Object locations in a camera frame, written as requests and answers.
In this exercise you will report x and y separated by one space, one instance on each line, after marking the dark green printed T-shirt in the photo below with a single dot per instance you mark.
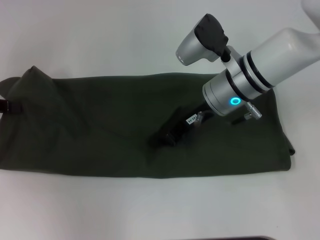
100 125

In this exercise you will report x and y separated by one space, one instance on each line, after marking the white number label sticker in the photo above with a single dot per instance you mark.
191 120

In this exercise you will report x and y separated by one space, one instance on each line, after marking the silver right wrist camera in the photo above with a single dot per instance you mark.
202 42

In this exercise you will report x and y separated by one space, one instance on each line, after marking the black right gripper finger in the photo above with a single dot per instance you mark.
161 140

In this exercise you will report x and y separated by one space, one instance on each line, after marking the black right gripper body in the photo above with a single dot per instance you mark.
182 126

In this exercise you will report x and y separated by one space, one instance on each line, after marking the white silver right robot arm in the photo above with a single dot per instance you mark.
262 67

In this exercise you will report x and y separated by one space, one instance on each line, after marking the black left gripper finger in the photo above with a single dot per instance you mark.
12 106

